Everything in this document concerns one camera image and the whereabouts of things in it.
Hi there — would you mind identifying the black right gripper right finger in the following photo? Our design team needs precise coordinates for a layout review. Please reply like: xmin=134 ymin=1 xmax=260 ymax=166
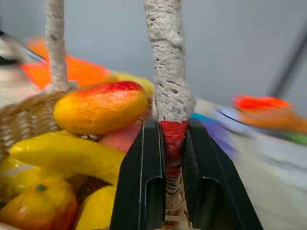
xmin=181 ymin=119 xmax=264 ymax=230

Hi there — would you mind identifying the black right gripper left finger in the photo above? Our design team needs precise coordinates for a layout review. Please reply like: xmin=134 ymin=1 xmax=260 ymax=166
xmin=109 ymin=120 xmax=167 ymax=230

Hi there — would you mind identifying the wicker basket with lace-wrapped handle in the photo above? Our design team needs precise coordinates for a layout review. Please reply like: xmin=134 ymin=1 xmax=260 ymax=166
xmin=0 ymin=0 xmax=198 ymax=230

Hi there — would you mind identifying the pink peach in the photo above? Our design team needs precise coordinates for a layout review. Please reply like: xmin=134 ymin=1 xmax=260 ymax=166
xmin=99 ymin=121 xmax=142 ymax=154

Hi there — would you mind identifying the yellow lemon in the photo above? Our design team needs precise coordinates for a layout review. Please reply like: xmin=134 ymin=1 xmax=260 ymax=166
xmin=73 ymin=185 xmax=118 ymax=230

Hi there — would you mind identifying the blue-purple object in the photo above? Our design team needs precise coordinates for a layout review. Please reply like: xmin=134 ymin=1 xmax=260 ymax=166
xmin=191 ymin=112 xmax=240 ymax=160

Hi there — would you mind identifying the yellow-red mango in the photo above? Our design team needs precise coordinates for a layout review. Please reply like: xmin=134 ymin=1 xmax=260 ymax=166
xmin=53 ymin=80 xmax=150 ymax=136

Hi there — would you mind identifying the orange-red fruit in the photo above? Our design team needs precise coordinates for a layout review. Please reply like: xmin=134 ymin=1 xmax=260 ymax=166
xmin=232 ymin=94 xmax=307 ymax=134
xmin=21 ymin=39 xmax=115 ymax=91

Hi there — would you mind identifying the green object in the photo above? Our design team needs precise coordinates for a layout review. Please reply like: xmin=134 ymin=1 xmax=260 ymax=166
xmin=285 ymin=132 xmax=307 ymax=147

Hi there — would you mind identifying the orange tangerine with green stem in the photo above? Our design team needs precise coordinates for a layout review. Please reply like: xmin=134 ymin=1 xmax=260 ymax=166
xmin=0 ymin=176 xmax=79 ymax=230

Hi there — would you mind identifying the yellow pear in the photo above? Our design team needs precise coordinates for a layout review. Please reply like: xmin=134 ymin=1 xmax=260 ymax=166
xmin=0 ymin=155 xmax=70 ymax=202

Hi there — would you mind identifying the black pole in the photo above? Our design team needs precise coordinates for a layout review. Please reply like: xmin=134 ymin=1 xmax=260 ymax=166
xmin=270 ymin=28 xmax=307 ymax=97

